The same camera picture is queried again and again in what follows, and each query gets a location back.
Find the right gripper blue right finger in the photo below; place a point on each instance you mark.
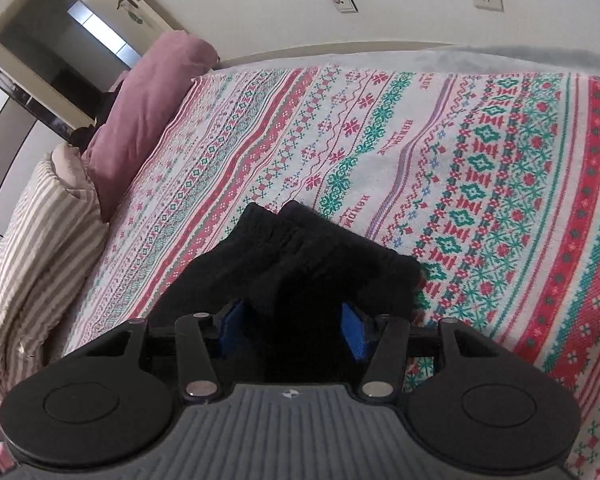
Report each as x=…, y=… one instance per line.
x=359, y=332

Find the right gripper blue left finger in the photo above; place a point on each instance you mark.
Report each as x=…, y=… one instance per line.
x=229, y=319

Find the black pants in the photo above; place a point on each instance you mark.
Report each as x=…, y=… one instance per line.
x=293, y=271

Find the cream bedroom door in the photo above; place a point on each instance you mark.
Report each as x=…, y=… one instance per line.
x=126, y=28

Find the beige striped folded quilt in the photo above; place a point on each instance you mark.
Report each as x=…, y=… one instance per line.
x=53, y=240

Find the patterned bed sheet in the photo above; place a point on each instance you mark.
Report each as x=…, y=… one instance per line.
x=491, y=181

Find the mauve pink duvet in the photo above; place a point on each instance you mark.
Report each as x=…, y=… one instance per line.
x=149, y=97

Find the white and taupe wardrobe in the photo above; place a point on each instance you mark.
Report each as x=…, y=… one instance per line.
x=28, y=131

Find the grey blanket at bed edge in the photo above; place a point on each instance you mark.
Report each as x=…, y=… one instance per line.
x=456, y=60

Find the white wall switch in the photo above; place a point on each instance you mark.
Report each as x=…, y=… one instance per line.
x=345, y=6

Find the black door handle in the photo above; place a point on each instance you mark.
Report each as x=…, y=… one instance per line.
x=128, y=5

